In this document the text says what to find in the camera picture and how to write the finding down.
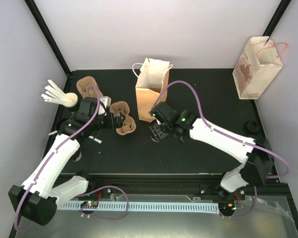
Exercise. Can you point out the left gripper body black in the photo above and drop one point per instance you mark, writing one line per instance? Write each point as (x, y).
(111, 124)

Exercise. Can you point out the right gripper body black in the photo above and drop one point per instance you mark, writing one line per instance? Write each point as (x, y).
(156, 131)

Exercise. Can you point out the brown paper bag white handles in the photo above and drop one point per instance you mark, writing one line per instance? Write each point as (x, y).
(151, 86)

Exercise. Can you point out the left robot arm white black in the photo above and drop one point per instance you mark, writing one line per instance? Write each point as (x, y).
(37, 199)

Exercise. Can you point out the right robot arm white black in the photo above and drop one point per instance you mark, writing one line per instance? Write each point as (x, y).
(253, 155)

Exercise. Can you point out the white wrapped straw on table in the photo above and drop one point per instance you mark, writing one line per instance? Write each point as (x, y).
(97, 141)

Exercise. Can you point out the paper cup holding stirrers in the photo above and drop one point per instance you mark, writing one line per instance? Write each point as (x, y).
(70, 100)

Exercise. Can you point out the stacked brown pulp cup carriers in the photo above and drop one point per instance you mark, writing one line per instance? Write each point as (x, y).
(90, 92)

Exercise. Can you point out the bundle of white wrapped straws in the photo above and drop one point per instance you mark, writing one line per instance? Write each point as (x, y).
(54, 94)

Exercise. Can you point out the small green circuit board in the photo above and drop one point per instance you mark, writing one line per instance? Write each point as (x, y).
(89, 204)

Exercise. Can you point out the white printed paper bag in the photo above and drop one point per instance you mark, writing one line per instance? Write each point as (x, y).
(258, 65)

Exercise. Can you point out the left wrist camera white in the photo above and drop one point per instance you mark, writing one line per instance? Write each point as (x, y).
(105, 103)

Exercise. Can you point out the black aluminium frame rail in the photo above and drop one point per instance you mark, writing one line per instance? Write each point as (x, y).
(204, 186)

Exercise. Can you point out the light blue cable duct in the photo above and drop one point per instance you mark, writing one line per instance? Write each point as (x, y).
(178, 207)

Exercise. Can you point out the left black corner post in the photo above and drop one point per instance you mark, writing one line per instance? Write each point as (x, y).
(32, 6)

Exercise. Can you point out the black corner post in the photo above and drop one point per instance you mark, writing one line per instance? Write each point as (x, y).
(32, 6)
(275, 19)

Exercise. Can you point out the right black corner post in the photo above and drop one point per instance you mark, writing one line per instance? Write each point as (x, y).
(275, 19)

